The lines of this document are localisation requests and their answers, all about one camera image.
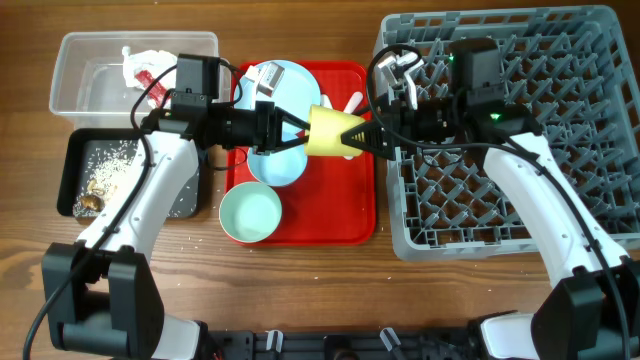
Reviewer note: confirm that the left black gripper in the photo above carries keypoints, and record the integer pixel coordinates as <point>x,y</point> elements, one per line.
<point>265,111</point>

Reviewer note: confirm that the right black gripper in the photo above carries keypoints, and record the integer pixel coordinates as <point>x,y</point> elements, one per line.
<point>401,117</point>

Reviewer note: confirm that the yellow plastic cup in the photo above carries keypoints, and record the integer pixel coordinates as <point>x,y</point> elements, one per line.
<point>326,127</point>

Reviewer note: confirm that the light blue plate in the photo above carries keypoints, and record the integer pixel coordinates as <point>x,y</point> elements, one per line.
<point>296,91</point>

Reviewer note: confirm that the blue bowl with food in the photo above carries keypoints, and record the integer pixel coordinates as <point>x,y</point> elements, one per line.
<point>278,169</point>

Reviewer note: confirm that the white plastic fork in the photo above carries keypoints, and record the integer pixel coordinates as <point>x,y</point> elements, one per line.
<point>353,102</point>

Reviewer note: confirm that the light green bowl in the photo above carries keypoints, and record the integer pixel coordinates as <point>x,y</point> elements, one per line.
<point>250,212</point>

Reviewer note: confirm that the white tissue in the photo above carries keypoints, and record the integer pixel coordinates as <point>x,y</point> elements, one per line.
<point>155,62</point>

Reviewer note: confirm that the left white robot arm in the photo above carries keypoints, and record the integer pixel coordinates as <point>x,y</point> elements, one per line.
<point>100,295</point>

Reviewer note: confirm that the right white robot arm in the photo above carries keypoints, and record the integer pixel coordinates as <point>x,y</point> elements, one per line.
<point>592,311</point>

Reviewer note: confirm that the black waste tray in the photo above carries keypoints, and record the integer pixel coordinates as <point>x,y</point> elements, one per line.
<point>182,178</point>

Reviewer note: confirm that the grey dishwasher rack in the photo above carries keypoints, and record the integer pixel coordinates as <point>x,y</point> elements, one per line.
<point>570,67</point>

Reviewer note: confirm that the white plastic spoon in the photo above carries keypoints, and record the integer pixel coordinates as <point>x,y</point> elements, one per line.
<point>325,101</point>

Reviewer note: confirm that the red plastic tray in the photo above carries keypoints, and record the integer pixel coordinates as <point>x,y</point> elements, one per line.
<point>334,201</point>

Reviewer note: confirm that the food scraps and rice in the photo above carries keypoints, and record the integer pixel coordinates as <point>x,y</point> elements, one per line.
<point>103,166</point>

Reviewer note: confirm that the clear plastic bin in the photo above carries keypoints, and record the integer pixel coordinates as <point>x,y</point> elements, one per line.
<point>88,87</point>

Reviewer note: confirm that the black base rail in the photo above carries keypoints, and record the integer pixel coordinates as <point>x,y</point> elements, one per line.
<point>384,344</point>

